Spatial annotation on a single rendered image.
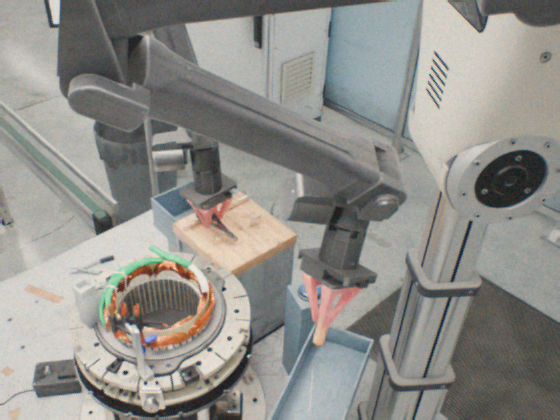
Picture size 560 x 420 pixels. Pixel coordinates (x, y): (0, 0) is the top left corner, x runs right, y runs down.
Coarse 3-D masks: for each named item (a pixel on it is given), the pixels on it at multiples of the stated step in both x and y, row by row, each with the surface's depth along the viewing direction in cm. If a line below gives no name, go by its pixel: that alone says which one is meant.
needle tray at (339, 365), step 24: (312, 336) 105; (336, 336) 106; (360, 336) 103; (312, 360) 104; (336, 360) 104; (360, 360) 104; (288, 384) 96; (312, 384) 100; (336, 384) 100; (288, 408) 97; (312, 408) 97; (336, 408) 97
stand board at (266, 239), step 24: (240, 192) 137; (192, 216) 130; (240, 216) 130; (264, 216) 130; (192, 240) 123; (216, 240) 123; (240, 240) 123; (264, 240) 124; (288, 240) 124; (216, 264) 118; (240, 264) 118
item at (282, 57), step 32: (192, 32) 348; (224, 32) 324; (256, 32) 300; (288, 32) 308; (320, 32) 325; (224, 64) 337; (256, 64) 315; (288, 64) 318; (320, 64) 338; (288, 96) 332; (320, 96) 353
